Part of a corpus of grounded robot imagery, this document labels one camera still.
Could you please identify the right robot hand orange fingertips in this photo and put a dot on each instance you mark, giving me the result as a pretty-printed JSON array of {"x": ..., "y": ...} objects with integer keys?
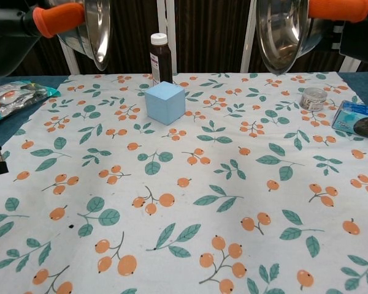
[{"x": 337, "y": 10}]

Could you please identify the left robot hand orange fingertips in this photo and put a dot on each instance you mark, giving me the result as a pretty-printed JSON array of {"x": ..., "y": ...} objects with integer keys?
[{"x": 58, "y": 18}]

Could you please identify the stainless steel bowl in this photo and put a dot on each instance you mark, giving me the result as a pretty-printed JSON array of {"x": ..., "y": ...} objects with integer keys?
[
  {"x": 95, "y": 33},
  {"x": 282, "y": 36}
]

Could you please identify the teal silver snack package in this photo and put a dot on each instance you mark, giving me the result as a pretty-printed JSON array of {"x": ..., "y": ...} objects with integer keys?
[{"x": 15, "y": 99}]

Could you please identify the blue cookie box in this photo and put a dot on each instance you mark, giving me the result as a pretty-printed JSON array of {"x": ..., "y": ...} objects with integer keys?
[{"x": 355, "y": 118}]

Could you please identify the brown bottle white cap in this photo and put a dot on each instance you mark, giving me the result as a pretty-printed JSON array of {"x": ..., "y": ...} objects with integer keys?
[{"x": 162, "y": 64}]

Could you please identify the light blue foam cube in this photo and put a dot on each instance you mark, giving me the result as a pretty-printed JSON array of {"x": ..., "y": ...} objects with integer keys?
[{"x": 164, "y": 102}]

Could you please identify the floral print tablecloth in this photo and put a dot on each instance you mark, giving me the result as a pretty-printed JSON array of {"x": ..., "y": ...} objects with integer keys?
[{"x": 202, "y": 199}]

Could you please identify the white screen frame post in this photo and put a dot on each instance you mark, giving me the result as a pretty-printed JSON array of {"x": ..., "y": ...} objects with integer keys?
[
  {"x": 250, "y": 46},
  {"x": 165, "y": 18},
  {"x": 349, "y": 64},
  {"x": 70, "y": 61}
]

